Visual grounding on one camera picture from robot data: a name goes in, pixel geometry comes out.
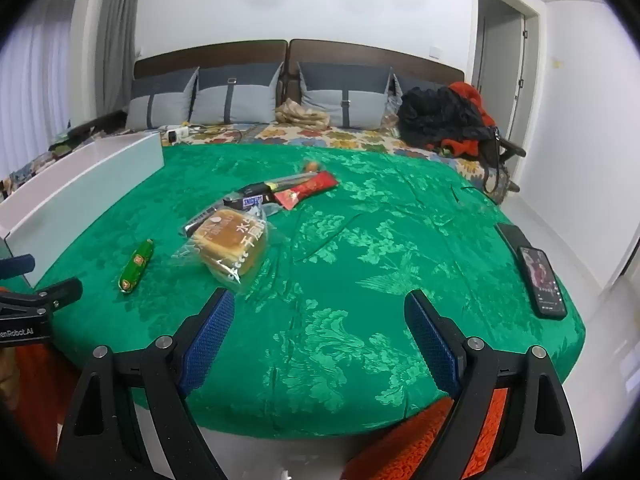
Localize clear bag of packets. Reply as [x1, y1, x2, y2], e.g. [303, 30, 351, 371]
[382, 97, 402, 131]

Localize black jacket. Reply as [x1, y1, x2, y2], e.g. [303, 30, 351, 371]
[397, 85, 493, 148]

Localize clear plastic snack packet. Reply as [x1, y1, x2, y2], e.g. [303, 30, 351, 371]
[180, 205, 226, 238]

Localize orange fleece clothing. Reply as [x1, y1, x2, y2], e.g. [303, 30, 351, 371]
[0, 340, 511, 480]

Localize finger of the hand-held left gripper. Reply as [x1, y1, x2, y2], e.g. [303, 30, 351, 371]
[0, 254, 36, 279]
[0, 276, 83, 317]

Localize bread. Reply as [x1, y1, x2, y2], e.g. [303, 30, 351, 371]
[172, 205, 273, 297]

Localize orange-red garment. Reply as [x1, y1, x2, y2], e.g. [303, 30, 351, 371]
[440, 81, 497, 161]

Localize rimless eyeglasses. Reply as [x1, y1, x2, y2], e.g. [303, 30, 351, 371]
[449, 184, 501, 211]

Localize dark brown headboard panel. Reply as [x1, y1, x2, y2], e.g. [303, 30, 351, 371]
[289, 38, 466, 111]

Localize long black snack packet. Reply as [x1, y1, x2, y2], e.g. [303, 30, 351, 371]
[240, 172, 318, 196]

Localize black smartphone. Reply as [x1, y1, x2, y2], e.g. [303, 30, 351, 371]
[495, 222, 532, 261]

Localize dark chair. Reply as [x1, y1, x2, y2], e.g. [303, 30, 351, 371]
[495, 135, 528, 158]

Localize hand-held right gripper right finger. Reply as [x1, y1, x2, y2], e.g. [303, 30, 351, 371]
[404, 290, 583, 480]

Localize white rectangular box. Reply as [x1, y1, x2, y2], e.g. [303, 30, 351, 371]
[0, 130, 165, 286]

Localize red snack packet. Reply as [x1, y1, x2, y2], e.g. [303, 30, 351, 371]
[274, 171, 337, 210]

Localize beige folded cloth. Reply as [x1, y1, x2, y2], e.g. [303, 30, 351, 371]
[275, 100, 331, 128]

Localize brown chocolate bar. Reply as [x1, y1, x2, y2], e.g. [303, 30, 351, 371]
[223, 191, 281, 218]

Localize grey sofa cushions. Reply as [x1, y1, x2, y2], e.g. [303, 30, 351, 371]
[134, 40, 289, 111]

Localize grey curtain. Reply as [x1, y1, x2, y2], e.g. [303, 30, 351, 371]
[67, 0, 146, 126]

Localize white door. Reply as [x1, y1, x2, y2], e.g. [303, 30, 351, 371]
[472, 0, 543, 136]

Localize smartphone with lit screen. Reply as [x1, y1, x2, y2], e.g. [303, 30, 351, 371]
[516, 246, 568, 320]

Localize green sausage stick packet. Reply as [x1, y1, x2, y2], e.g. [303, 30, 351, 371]
[118, 239, 154, 293]

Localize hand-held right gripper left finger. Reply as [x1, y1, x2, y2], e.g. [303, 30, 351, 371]
[55, 287, 236, 480]

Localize grey two-tone pillow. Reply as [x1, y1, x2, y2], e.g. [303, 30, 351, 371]
[297, 61, 392, 130]
[392, 74, 417, 107]
[125, 66, 201, 131]
[191, 62, 285, 125]

